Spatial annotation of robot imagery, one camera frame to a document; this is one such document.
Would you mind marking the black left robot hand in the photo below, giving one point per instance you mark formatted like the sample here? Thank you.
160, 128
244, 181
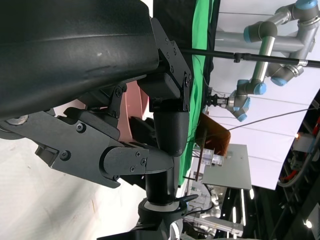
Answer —
75, 50

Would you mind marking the pink plastic bowl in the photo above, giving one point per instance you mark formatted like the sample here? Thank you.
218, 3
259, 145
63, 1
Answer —
135, 105

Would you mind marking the grey blue-capped industrial robot arm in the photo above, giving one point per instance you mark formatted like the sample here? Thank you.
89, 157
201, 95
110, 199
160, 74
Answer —
265, 57

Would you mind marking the black backdrop curtain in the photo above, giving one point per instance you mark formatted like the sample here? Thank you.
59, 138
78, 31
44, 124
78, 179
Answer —
175, 15

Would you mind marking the green backdrop cloth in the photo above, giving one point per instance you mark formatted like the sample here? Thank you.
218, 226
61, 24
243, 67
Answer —
202, 30

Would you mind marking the black robot end tool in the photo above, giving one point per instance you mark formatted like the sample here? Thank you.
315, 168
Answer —
217, 100

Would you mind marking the small clear plastic parts box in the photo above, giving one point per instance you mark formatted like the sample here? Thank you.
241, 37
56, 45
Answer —
212, 157

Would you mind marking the grey metal plate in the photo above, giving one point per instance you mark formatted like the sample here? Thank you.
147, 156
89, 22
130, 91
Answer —
232, 172

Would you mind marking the black backdrop pole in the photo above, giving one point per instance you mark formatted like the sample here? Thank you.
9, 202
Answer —
275, 59

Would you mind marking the white backdrop screen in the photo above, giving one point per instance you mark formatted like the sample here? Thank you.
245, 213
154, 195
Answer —
262, 130

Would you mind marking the aluminium profile frame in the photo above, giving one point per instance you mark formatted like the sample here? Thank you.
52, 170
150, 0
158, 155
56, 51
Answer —
220, 226

